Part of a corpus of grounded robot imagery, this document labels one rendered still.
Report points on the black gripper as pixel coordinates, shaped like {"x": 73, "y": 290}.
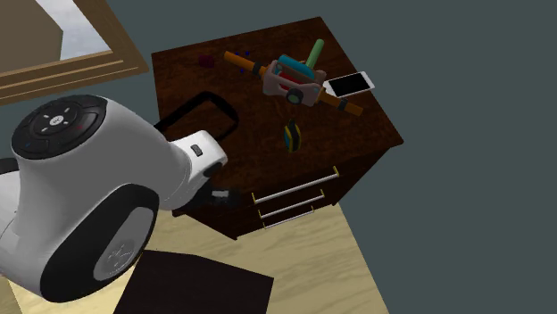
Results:
{"x": 217, "y": 198}

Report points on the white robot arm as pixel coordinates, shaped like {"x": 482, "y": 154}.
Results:
{"x": 87, "y": 174}

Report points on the dark brown chest of drawers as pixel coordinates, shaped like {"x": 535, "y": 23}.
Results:
{"x": 261, "y": 148}

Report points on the black rimmed rectangular tray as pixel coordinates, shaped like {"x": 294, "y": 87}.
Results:
{"x": 226, "y": 111}

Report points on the yellow black and blue gadget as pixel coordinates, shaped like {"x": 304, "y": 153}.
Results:
{"x": 292, "y": 138}

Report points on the small dark maroon cube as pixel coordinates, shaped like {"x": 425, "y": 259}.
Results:
{"x": 206, "y": 61}

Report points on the multicoloured toy with orange rod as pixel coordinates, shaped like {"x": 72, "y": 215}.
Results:
{"x": 300, "y": 85}

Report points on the white smartphone with black screen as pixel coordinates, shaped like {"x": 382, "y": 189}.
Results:
{"x": 349, "y": 84}

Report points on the brown framed window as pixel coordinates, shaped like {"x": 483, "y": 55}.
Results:
{"x": 65, "y": 65}

